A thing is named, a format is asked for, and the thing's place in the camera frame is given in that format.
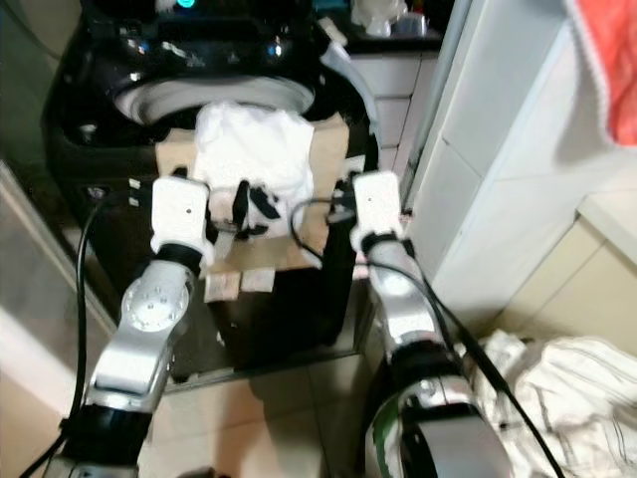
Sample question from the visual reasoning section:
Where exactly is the white printed garment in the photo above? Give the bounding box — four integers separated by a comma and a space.
194, 102, 317, 240

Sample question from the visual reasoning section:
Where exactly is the black top-load washing machine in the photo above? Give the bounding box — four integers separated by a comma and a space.
50, 0, 379, 384

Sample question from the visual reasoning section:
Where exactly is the white striped clothes pile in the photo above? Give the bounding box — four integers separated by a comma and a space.
453, 332, 637, 478

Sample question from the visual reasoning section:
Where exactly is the beige cardboard sheet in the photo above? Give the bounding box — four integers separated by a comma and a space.
154, 121, 351, 275

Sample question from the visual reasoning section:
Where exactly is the white cabinet with black counter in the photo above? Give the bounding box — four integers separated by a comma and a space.
318, 0, 459, 180

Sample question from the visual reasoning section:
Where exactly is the white door panel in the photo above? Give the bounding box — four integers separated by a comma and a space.
408, 0, 637, 330

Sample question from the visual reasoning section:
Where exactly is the white crumpled plastic bag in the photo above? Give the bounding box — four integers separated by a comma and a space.
351, 0, 409, 39

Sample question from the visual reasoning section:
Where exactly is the frosted glass sliding door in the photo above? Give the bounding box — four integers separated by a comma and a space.
0, 164, 106, 399

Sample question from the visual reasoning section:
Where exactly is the red cloth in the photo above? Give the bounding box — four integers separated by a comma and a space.
562, 0, 637, 147

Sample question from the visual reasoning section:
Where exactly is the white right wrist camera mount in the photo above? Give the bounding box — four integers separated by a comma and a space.
350, 170, 409, 252

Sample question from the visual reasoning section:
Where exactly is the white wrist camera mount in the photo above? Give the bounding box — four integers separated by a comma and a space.
350, 170, 409, 252
150, 176, 217, 272

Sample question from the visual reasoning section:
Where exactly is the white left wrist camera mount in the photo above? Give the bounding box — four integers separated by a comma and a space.
150, 176, 217, 272

